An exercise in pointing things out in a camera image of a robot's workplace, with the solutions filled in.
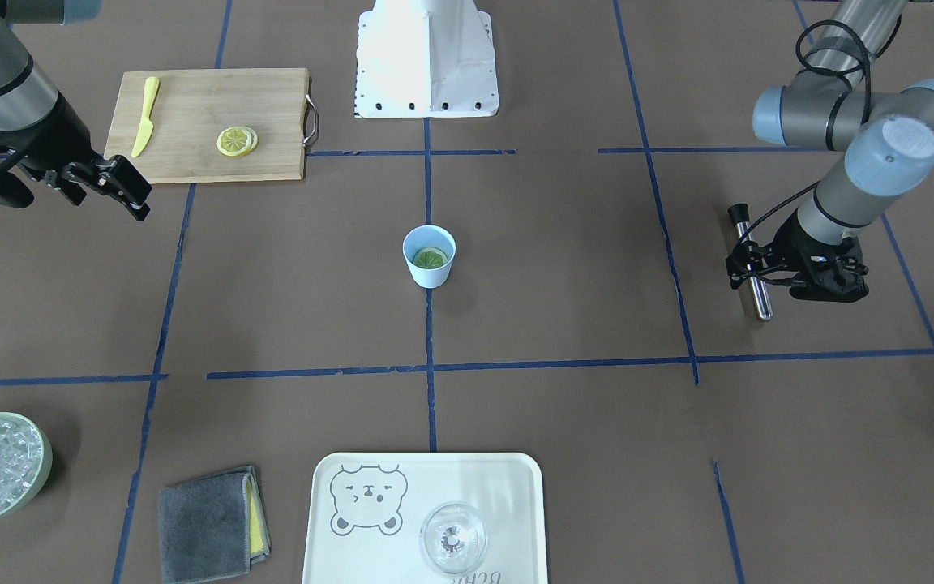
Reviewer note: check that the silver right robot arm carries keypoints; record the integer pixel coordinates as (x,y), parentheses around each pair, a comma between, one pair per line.
(27,94)

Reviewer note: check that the grey folded cloth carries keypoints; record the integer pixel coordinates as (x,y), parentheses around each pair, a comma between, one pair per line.
(213,527)

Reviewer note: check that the cream bear tray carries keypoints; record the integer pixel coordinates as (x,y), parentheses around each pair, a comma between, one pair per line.
(367,509)

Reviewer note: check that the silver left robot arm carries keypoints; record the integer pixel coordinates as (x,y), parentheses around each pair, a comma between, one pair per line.
(886,142)

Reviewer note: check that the remaining lemon slices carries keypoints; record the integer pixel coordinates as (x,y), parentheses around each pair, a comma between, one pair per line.
(237,141)

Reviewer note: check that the clear wine glass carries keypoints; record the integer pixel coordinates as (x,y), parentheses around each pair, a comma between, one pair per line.
(454,539)

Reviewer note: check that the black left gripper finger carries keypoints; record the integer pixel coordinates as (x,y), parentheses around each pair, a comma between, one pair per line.
(750,262)

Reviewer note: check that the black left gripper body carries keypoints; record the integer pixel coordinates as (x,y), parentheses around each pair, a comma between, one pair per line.
(801,238)

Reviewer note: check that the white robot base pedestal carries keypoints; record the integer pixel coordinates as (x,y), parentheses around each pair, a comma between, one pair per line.
(425,59)

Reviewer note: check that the light blue cup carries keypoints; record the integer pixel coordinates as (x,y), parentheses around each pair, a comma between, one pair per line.
(429,236)

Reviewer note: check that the yellow lemon slice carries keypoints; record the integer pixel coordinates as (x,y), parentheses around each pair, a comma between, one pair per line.
(429,258)

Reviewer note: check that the steel muddler black tip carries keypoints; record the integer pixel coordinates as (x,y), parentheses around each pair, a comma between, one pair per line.
(739,216)

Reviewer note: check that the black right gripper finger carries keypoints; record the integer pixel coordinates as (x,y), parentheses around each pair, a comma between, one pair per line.
(115,177)

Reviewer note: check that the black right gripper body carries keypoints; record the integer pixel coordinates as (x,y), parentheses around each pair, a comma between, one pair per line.
(62,134)

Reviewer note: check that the yellow plastic knife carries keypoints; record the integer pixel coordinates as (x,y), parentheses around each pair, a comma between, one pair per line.
(145,125)

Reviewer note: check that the bamboo cutting board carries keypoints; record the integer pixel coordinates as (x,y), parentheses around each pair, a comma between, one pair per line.
(192,107)

